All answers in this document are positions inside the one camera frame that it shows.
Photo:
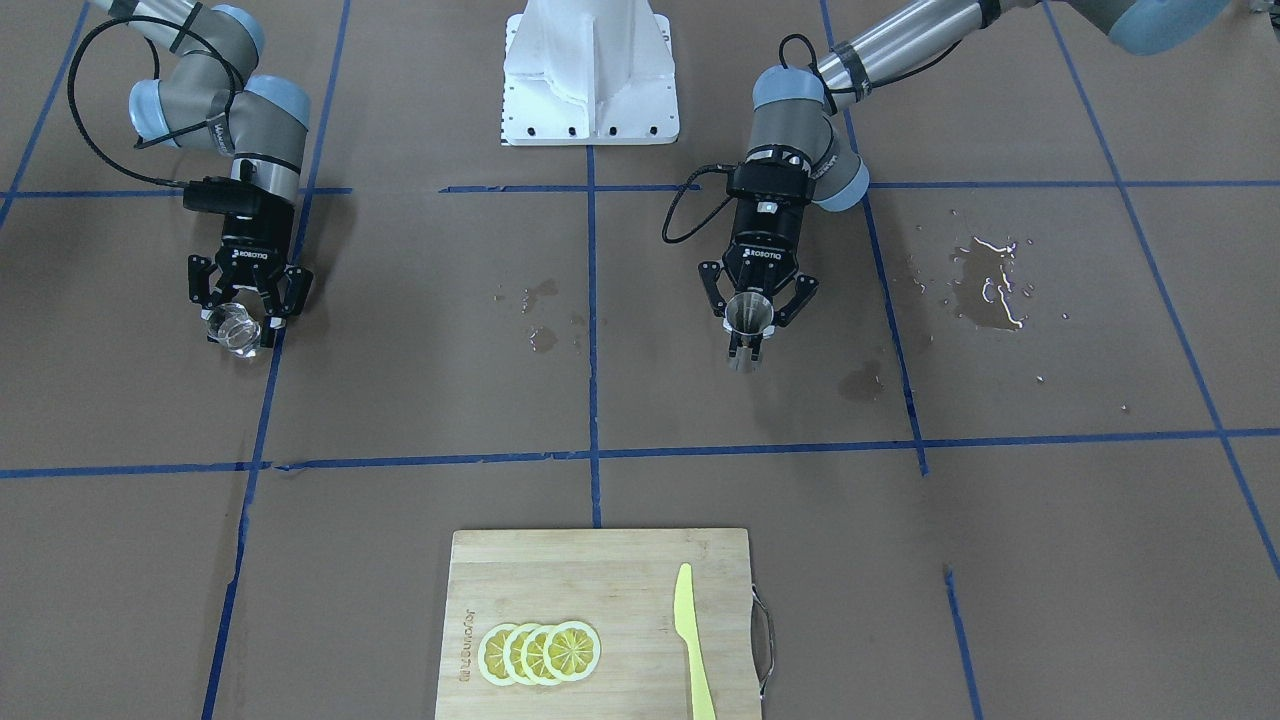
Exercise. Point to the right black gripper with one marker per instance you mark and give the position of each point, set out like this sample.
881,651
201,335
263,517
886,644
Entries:
254,249

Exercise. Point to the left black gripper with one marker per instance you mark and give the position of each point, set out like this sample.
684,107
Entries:
765,267

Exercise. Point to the steel jigger measuring cup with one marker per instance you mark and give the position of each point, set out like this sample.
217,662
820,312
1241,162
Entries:
748,318

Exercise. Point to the clear glass cup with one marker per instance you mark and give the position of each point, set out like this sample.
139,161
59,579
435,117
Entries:
232,327

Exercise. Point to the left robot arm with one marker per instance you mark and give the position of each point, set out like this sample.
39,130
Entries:
796,160

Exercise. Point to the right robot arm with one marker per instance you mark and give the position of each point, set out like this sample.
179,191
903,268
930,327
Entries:
215,100

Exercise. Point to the bamboo cutting board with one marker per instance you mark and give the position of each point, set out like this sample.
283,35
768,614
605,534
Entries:
620,581

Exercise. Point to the yellow plastic knife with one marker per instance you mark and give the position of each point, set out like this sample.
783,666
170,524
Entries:
686,626

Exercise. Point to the lemon slice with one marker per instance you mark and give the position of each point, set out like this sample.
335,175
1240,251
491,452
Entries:
533,656
572,651
513,654
493,655

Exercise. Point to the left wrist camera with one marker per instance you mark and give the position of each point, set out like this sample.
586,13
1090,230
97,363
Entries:
766,182

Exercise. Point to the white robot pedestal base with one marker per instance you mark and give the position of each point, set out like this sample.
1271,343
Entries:
589,73

